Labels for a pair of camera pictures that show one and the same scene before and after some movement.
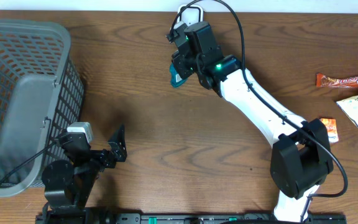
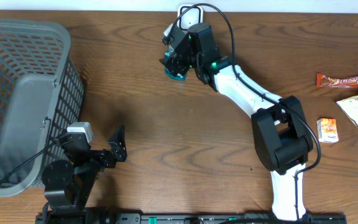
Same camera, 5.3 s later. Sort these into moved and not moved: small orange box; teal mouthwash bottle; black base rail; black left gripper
Moved: teal mouthwash bottle
Not moved: black base rail; small orange box; black left gripper
